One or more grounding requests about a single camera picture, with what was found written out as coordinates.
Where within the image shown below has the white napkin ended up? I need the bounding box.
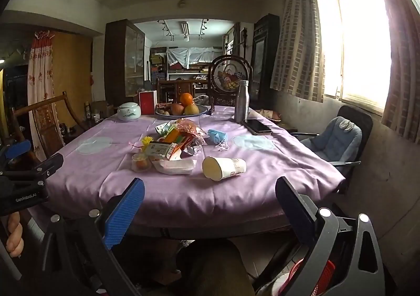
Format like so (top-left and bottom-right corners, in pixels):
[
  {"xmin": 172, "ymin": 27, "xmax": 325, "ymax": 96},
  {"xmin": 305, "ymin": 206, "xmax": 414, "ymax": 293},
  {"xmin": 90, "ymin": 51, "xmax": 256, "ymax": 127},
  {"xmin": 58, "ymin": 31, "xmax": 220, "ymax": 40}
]
[{"xmin": 152, "ymin": 159, "xmax": 196, "ymax": 175}]

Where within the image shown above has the yellow foam fruit net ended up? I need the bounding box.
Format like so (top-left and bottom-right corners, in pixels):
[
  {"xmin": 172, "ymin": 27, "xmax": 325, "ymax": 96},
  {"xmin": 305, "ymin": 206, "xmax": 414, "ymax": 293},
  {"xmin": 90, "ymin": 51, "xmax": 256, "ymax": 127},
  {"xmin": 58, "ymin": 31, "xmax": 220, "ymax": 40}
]
[{"xmin": 142, "ymin": 136, "xmax": 154, "ymax": 149}]

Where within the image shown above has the white medicine box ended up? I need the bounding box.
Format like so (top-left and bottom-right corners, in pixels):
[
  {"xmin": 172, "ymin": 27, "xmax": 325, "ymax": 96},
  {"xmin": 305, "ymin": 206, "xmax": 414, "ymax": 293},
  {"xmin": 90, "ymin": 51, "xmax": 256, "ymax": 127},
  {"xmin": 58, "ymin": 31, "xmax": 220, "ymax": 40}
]
[{"xmin": 145, "ymin": 142, "xmax": 181, "ymax": 161}]

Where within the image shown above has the white paper cup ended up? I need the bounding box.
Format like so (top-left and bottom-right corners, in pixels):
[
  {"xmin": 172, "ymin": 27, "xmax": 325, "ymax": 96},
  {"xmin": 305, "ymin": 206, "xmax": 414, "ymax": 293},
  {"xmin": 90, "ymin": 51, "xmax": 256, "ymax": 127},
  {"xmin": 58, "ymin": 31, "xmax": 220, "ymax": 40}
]
[{"xmin": 202, "ymin": 157, "xmax": 247, "ymax": 181}]

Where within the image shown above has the red snack bag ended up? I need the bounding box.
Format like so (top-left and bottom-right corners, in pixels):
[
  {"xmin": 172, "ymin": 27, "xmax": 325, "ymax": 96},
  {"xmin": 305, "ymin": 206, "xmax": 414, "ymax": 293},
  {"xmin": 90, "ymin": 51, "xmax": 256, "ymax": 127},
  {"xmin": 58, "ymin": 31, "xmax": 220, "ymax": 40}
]
[{"xmin": 158, "ymin": 128, "xmax": 206, "ymax": 156}]

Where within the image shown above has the blue face mask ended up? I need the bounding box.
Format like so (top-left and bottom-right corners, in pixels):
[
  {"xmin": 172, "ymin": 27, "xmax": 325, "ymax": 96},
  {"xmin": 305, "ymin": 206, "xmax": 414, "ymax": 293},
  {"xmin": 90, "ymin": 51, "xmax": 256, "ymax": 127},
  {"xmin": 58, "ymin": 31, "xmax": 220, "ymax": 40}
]
[{"xmin": 207, "ymin": 129, "xmax": 229, "ymax": 151}]

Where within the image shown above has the pink plastic wrapper bag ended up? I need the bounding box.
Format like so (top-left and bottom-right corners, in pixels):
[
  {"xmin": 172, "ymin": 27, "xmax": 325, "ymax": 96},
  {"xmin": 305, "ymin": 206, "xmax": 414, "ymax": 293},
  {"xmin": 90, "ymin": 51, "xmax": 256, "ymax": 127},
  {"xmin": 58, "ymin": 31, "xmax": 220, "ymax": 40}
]
[{"xmin": 174, "ymin": 118, "xmax": 199, "ymax": 135}]

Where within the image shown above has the clear plastic cup with food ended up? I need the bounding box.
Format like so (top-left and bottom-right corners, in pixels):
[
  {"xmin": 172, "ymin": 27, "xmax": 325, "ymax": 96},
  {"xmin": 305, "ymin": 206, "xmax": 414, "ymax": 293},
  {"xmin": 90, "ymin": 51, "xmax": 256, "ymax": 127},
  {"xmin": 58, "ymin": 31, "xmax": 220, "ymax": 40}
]
[{"xmin": 131, "ymin": 152, "xmax": 151, "ymax": 172}]

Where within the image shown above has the green white tissue pack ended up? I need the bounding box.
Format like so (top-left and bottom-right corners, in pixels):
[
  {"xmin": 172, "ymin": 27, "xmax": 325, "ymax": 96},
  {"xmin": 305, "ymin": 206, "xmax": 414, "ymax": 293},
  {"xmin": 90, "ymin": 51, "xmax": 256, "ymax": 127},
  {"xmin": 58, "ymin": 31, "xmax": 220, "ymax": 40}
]
[{"xmin": 155, "ymin": 121, "xmax": 174, "ymax": 137}]

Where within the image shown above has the red mesh trash basket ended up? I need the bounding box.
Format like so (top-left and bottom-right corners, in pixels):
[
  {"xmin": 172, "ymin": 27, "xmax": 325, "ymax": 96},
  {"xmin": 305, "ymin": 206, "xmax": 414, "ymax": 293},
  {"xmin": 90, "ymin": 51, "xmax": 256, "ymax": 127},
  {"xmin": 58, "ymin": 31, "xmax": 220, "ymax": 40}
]
[{"xmin": 278, "ymin": 257, "xmax": 338, "ymax": 296}]

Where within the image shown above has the person left hand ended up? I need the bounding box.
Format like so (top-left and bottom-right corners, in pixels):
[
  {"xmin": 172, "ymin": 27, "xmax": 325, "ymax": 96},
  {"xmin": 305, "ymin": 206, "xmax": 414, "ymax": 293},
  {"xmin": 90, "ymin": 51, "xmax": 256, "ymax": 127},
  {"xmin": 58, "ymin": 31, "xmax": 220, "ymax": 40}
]
[{"xmin": 6, "ymin": 212, "xmax": 24, "ymax": 258}]

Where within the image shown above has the wooden armchair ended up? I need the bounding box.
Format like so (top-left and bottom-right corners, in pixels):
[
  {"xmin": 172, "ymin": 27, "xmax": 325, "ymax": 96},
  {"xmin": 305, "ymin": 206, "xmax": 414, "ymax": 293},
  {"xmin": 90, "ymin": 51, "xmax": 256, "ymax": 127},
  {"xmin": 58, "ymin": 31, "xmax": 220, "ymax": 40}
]
[{"xmin": 11, "ymin": 91, "xmax": 88, "ymax": 163}]

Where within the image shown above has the red floral curtain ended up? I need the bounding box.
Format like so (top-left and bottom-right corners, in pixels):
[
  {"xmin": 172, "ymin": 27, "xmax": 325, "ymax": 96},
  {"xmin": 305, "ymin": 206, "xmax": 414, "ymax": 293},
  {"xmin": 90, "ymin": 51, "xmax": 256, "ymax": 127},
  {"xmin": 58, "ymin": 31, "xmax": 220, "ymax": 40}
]
[{"xmin": 27, "ymin": 31, "xmax": 55, "ymax": 161}]

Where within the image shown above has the black chair blue cushion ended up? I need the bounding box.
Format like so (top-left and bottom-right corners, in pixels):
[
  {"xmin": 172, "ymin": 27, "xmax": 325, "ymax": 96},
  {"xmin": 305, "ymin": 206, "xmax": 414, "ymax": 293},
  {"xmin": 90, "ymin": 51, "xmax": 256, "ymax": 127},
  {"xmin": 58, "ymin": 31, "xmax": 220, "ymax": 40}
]
[{"xmin": 292, "ymin": 105, "xmax": 373, "ymax": 180}]

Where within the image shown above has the white ceramic jar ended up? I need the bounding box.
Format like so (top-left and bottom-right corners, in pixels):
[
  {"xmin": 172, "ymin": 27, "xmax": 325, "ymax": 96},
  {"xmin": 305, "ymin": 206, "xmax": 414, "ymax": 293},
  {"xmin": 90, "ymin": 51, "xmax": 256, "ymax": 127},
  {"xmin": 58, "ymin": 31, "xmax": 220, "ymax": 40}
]
[{"xmin": 117, "ymin": 102, "xmax": 142, "ymax": 122}]

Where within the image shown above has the black smartphone in case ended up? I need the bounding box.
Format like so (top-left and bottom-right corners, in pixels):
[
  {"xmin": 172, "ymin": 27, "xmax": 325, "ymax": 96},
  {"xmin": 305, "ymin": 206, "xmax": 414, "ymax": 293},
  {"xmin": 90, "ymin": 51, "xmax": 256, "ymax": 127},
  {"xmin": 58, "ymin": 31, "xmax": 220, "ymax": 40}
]
[{"xmin": 242, "ymin": 119, "xmax": 272, "ymax": 135}]

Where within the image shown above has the purple tablecloth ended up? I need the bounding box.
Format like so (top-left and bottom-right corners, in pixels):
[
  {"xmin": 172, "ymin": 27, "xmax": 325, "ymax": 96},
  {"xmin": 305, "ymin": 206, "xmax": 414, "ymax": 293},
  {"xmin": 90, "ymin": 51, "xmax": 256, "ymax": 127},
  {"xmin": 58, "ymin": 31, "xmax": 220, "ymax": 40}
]
[{"xmin": 46, "ymin": 107, "xmax": 344, "ymax": 229}]

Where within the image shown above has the red white box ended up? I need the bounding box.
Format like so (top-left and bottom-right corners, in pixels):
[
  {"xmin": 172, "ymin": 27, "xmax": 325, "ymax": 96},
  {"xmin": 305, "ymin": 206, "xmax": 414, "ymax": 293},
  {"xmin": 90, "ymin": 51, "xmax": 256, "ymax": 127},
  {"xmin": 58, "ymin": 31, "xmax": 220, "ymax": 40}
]
[{"xmin": 139, "ymin": 90, "xmax": 157, "ymax": 115}]

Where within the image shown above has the steel water bottle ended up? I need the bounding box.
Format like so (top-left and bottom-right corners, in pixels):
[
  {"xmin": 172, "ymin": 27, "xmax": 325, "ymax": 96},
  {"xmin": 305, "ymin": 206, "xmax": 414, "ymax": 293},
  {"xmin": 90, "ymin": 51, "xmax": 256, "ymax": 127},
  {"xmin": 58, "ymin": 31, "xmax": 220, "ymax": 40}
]
[{"xmin": 234, "ymin": 80, "xmax": 249, "ymax": 123}]

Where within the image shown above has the dark glass cabinet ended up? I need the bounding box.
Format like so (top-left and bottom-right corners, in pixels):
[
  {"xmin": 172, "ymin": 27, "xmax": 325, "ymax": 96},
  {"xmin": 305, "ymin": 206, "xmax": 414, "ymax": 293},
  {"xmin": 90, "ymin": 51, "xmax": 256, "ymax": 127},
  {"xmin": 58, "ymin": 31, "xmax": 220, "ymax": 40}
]
[{"xmin": 104, "ymin": 19, "xmax": 145, "ymax": 107}]

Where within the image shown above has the red apple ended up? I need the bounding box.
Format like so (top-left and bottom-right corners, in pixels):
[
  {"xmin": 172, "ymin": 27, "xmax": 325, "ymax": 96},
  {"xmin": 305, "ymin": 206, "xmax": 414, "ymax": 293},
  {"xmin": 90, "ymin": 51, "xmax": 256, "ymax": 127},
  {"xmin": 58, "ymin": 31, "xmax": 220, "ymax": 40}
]
[{"xmin": 170, "ymin": 103, "xmax": 184, "ymax": 116}]

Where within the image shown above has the yellow pear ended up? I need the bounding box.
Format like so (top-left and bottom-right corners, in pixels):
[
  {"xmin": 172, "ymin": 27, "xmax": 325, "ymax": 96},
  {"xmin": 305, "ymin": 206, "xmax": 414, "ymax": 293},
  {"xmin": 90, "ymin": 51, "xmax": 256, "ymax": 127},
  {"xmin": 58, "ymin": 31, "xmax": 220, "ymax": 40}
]
[{"xmin": 184, "ymin": 104, "xmax": 200, "ymax": 115}]

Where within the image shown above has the orange fruit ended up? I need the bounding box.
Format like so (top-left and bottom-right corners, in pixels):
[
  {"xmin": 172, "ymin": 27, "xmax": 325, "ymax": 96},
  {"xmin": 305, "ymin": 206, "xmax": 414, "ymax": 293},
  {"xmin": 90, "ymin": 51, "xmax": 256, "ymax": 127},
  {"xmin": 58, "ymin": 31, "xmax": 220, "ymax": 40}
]
[{"xmin": 179, "ymin": 92, "xmax": 194, "ymax": 107}]

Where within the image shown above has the blue fruit plate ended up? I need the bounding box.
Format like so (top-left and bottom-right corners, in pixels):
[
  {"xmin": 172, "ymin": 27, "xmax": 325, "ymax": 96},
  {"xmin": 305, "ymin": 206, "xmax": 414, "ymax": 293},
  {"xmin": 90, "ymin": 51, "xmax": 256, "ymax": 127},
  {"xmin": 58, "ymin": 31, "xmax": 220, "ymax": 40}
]
[{"xmin": 154, "ymin": 103, "xmax": 209, "ymax": 119}]

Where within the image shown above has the checked curtain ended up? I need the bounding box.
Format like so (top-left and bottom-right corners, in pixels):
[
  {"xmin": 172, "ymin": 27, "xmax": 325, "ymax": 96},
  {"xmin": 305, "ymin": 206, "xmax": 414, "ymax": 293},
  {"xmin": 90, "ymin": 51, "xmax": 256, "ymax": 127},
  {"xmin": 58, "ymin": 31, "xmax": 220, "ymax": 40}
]
[{"xmin": 271, "ymin": 0, "xmax": 325, "ymax": 102}]

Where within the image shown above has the round embroidered screen ornament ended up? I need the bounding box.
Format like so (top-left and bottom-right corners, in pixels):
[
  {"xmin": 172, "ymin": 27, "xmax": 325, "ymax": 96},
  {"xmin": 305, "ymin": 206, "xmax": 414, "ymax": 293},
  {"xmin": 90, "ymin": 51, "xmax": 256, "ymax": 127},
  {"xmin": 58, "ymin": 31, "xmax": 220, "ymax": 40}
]
[{"xmin": 207, "ymin": 55, "xmax": 253, "ymax": 113}]

